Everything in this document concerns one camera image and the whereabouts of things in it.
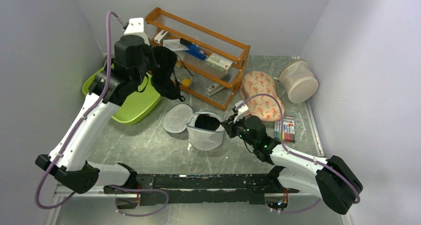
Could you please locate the orange wooden shelf rack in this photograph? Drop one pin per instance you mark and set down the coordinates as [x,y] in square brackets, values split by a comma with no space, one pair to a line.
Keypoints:
[209,54]

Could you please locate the white green small box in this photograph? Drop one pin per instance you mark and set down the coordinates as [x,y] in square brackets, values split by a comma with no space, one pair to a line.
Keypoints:
[219,63]

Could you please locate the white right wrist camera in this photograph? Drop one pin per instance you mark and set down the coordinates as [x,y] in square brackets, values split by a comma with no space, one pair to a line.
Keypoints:
[240,110]

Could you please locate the blue stapler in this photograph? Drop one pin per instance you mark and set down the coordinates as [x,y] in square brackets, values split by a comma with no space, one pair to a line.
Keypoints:
[193,50]

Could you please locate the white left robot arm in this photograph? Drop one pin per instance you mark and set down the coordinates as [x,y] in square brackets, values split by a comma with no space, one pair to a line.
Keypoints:
[67,163]

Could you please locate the white small device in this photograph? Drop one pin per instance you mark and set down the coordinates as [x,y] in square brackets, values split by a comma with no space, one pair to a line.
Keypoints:
[161,36]

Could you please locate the floral pink laundry bag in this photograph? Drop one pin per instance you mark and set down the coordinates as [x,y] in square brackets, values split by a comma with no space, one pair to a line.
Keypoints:
[260,89]

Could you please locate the black bra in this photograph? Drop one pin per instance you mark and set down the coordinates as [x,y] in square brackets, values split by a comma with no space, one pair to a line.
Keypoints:
[207,122]
[163,76]

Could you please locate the green plastic basin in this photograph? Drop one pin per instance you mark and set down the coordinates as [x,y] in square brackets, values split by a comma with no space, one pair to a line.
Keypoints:
[135,107]

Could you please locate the white paper card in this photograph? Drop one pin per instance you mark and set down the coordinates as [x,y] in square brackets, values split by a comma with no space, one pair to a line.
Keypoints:
[174,45]

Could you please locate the white mesh laundry bag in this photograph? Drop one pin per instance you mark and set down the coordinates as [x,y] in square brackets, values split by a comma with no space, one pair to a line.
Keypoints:
[181,117]

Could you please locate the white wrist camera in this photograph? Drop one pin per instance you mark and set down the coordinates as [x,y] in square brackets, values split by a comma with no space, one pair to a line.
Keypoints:
[240,110]
[136,27]

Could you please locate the yellow grey eraser block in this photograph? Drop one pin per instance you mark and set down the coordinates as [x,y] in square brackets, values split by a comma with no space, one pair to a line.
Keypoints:
[186,82]

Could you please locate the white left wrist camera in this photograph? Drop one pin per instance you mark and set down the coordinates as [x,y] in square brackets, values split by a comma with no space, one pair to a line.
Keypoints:
[136,27]

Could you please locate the grey stapler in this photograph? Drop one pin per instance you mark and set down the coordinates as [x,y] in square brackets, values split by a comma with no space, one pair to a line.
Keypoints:
[214,88]

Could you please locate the beige cylindrical laundry bag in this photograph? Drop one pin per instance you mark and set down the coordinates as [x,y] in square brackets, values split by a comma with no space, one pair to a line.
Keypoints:
[299,82]

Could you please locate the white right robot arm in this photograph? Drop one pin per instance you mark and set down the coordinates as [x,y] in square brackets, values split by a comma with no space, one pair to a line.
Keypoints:
[329,179]

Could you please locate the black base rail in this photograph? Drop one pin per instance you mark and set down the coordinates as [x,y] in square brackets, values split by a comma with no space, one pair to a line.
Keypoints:
[154,189]

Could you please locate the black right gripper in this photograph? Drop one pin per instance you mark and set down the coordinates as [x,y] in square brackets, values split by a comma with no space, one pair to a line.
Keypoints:
[230,127]

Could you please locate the pack of coloured markers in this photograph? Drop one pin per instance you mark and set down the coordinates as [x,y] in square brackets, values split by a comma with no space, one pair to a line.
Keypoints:
[286,130]

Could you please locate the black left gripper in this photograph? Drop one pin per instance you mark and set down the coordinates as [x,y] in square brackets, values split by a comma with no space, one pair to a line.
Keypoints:
[148,50]

